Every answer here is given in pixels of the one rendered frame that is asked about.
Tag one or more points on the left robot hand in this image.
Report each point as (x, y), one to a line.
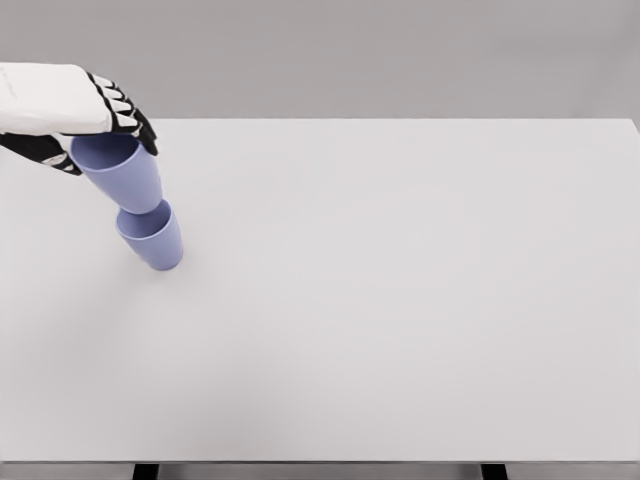
(60, 102)

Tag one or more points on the lavender plastic cup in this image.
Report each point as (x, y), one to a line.
(155, 240)
(125, 172)

